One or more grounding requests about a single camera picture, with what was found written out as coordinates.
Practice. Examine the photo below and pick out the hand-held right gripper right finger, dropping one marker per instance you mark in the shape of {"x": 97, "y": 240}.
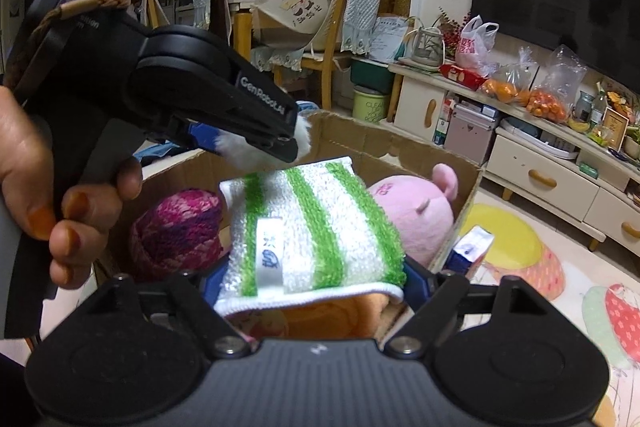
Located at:
{"x": 417, "y": 282}

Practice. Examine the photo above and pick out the clear bag of small oranges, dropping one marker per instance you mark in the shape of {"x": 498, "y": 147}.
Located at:
{"x": 547, "y": 104}

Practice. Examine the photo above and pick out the blue foil packet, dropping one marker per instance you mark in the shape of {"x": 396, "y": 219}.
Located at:
{"x": 470, "y": 249}

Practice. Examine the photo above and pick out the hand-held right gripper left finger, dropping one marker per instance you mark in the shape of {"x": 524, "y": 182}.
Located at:
{"x": 207, "y": 282}

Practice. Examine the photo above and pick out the dark green bin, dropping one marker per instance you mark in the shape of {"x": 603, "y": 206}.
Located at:
{"x": 372, "y": 74}

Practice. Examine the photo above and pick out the small green box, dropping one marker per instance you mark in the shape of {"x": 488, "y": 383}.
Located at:
{"x": 589, "y": 171}

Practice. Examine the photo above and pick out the bananas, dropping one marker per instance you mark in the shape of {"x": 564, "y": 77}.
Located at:
{"x": 580, "y": 125}

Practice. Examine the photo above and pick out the wooden dining table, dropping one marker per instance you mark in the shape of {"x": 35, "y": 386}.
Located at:
{"x": 240, "y": 27}

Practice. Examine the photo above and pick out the white paper bag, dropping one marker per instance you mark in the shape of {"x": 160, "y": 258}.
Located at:
{"x": 387, "y": 39}

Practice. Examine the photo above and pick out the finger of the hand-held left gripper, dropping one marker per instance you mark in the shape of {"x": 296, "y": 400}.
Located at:
{"x": 202, "y": 139}
{"x": 270, "y": 127}

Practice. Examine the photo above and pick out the white pink plastic bag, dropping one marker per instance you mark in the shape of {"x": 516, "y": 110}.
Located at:
{"x": 472, "y": 44}

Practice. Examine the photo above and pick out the red box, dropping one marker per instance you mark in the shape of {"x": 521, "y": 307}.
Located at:
{"x": 462, "y": 76}

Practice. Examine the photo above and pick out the clear bag of large oranges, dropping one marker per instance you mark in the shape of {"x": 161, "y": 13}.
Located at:
{"x": 502, "y": 89}

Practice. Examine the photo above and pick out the green striped white towel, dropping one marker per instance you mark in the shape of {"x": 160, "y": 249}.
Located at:
{"x": 320, "y": 227}

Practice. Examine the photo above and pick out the white fluffy towel pink trim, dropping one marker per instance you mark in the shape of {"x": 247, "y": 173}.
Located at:
{"x": 245, "y": 157}

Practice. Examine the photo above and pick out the white tray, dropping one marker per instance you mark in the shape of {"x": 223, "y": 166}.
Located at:
{"x": 545, "y": 142}

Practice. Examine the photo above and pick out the pink plush toy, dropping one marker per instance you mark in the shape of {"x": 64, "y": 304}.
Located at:
{"x": 410, "y": 212}

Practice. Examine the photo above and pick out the person's left hand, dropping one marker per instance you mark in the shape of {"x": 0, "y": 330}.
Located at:
{"x": 25, "y": 167}

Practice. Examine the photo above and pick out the wooden picture frame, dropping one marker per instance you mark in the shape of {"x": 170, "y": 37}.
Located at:
{"x": 615, "y": 123}

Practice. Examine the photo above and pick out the printed play mat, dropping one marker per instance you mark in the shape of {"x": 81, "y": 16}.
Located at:
{"x": 575, "y": 257}

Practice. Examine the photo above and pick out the pink storage box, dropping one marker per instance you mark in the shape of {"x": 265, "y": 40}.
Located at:
{"x": 470, "y": 132}

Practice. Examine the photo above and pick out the beige canvas tote bag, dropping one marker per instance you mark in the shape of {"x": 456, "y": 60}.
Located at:
{"x": 295, "y": 14}

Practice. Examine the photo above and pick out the light green bucket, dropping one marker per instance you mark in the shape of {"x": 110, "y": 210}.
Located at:
{"x": 370, "y": 104}

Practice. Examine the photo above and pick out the white television cabinet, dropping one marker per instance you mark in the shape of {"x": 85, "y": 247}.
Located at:
{"x": 540, "y": 179}

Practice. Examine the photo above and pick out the blue cloth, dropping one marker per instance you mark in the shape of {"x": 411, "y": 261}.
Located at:
{"x": 160, "y": 152}

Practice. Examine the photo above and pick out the red berry branch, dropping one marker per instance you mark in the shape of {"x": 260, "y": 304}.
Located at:
{"x": 450, "y": 29}

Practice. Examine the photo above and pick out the glass vase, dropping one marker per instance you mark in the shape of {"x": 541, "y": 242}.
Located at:
{"x": 427, "y": 47}

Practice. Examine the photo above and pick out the cardboard box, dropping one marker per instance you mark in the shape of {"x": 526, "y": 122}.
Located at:
{"x": 380, "y": 142}

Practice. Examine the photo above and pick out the green white carton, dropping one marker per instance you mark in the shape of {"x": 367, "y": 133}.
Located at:
{"x": 442, "y": 122}

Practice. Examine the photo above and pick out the purple pink yarn ball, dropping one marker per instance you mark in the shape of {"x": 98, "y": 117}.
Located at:
{"x": 175, "y": 232}

